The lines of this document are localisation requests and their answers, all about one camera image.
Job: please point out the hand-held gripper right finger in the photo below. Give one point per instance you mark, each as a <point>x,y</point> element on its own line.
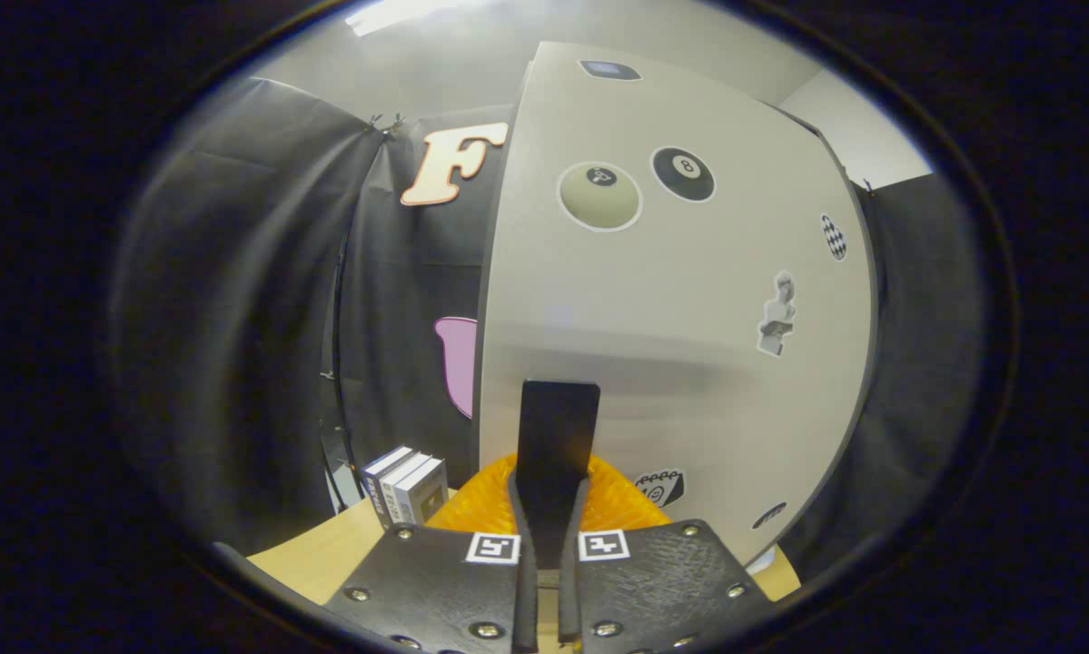
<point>569,599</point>

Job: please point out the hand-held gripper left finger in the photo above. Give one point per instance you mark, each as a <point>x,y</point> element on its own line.
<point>526,599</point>

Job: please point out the white cabinet door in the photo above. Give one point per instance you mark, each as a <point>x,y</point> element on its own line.
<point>671,300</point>

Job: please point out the thin black stand pole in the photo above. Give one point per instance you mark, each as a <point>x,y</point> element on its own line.
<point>338,363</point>

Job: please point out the black backdrop cloth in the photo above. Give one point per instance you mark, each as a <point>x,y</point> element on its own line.
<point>235,318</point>

